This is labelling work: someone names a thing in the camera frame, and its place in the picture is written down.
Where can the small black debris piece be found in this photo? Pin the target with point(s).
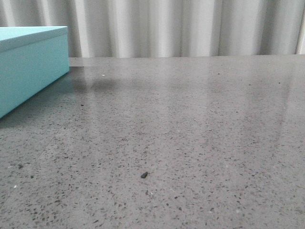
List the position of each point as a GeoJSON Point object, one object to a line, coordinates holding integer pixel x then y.
{"type": "Point", "coordinates": [144, 175]}

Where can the white pleated curtain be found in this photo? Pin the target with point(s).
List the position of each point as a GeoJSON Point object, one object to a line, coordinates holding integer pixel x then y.
{"type": "Point", "coordinates": [167, 28]}

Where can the light blue box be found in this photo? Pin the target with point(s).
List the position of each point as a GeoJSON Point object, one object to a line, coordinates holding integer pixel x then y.
{"type": "Point", "coordinates": [31, 58]}

